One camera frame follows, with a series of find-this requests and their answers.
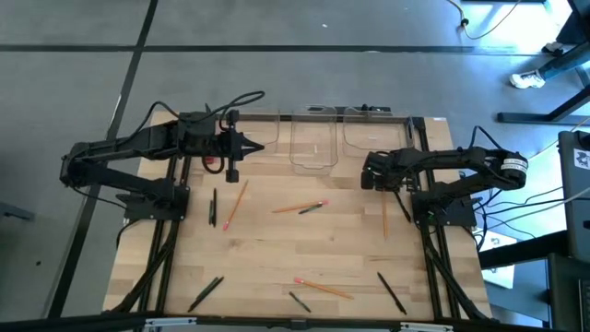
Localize black crossbar silver brackets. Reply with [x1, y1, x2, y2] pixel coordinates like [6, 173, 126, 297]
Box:
[0, 312, 590, 332]

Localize black floor cables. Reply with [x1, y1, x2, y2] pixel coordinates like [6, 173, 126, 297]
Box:
[474, 184, 590, 245]

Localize yellow floor cable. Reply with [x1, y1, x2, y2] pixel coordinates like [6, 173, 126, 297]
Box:
[446, 0, 525, 42]

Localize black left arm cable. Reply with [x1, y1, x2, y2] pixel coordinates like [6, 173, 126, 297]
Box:
[132, 100, 181, 140]
[202, 89, 267, 133]

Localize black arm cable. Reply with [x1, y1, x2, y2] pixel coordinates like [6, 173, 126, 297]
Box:
[468, 124, 503, 151]
[202, 89, 267, 133]
[132, 100, 181, 140]

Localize orange pencil pink eraser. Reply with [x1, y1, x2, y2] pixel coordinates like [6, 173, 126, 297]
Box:
[222, 179, 250, 231]
[271, 199, 330, 214]
[293, 276, 355, 301]
[381, 190, 389, 242]

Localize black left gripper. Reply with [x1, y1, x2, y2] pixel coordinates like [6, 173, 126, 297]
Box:
[214, 109, 266, 171]

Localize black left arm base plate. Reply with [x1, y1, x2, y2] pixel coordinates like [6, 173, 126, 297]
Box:
[123, 184, 191, 221]

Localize grey floor object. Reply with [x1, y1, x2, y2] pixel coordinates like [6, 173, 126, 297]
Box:
[0, 201, 37, 223]

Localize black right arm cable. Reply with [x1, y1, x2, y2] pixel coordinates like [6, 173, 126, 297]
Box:
[468, 124, 503, 151]

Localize clear plastic bin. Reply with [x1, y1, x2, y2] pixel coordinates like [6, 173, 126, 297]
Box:
[289, 104, 339, 177]
[341, 106, 416, 160]
[212, 108, 281, 156]

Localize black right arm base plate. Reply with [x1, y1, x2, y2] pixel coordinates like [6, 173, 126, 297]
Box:
[411, 191, 478, 228]

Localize person's white shoe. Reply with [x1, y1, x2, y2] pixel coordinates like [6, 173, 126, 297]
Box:
[541, 41, 566, 57]
[508, 68, 548, 90]

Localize black side table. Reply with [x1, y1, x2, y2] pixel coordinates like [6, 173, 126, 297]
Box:
[478, 230, 590, 332]

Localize white paper sheet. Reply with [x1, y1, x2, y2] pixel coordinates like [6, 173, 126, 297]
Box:
[481, 229, 516, 291]

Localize black desk leg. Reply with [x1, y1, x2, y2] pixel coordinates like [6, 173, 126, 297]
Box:
[496, 85, 590, 126]

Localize black metal table frame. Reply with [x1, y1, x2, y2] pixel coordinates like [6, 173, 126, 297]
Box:
[110, 104, 493, 324]

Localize grey equipment case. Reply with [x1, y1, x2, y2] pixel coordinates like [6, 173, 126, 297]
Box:
[557, 130, 590, 264]

